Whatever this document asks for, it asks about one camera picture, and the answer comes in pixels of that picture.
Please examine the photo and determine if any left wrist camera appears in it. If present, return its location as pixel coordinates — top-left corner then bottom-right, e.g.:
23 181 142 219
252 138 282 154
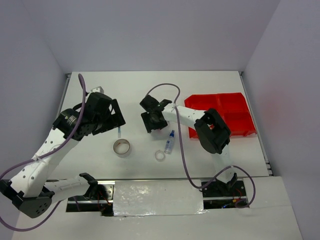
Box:
90 86 104 94

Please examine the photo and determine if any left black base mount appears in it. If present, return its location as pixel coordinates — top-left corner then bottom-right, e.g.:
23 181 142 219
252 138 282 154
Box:
79 173 114 217

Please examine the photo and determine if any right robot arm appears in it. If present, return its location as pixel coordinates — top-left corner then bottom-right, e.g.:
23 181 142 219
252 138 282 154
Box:
139 94 238 196

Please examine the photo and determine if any small clear tape roll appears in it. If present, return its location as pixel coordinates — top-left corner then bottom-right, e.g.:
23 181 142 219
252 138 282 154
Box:
154 150 166 162

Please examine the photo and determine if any left blue pen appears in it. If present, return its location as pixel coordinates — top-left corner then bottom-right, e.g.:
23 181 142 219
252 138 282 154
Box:
117 126 122 139

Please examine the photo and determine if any blue spray bottle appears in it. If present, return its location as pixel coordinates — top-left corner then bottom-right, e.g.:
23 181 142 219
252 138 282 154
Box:
164 130 175 154

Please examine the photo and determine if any white foil panel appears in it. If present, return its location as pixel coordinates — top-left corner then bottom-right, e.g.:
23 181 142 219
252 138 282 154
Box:
113 180 205 217

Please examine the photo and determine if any red compartment tray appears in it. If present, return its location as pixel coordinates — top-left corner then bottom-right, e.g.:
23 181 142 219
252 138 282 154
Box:
184 92 257 137

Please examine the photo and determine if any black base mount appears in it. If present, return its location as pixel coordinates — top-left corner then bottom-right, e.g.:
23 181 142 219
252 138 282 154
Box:
79 173 114 217
200 180 249 210

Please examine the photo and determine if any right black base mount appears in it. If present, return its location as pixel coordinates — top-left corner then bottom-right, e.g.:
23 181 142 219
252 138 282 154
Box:
200 180 249 210

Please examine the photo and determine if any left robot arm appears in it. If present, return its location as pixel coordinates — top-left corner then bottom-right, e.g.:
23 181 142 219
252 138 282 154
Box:
0 92 126 219

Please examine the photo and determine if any large tape roll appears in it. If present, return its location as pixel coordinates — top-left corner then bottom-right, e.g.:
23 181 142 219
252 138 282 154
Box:
112 138 132 158

